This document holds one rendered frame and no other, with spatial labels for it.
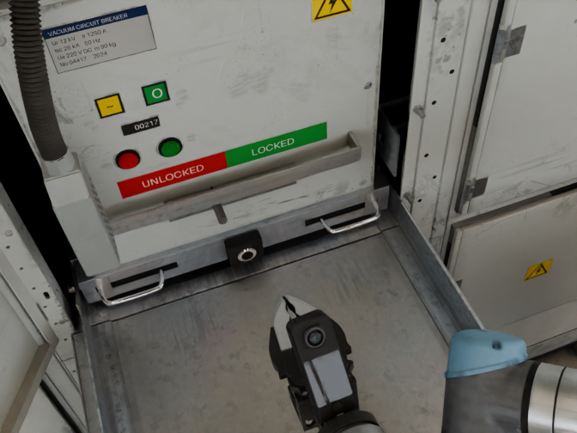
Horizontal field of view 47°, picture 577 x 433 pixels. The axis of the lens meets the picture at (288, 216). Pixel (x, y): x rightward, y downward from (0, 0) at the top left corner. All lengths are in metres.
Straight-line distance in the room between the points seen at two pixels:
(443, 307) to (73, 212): 0.60
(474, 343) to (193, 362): 0.53
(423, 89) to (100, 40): 0.46
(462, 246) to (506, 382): 0.67
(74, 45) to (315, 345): 0.44
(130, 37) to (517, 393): 0.57
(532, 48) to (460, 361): 0.51
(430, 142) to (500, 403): 0.52
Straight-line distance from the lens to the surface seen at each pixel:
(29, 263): 1.01
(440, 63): 0.98
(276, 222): 1.11
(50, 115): 0.77
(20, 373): 1.14
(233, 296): 1.13
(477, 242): 1.34
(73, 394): 1.32
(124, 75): 0.86
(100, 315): 1.16
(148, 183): 0.99
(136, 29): 0.83
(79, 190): 0.83
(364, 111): 1.03
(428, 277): 1.14
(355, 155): 1.03
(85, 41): 0.83
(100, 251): 0.91
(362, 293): 1.12
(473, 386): 0.68
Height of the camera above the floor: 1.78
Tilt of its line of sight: 50 degrees down
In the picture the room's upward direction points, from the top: 5 degrees counter-clockwise
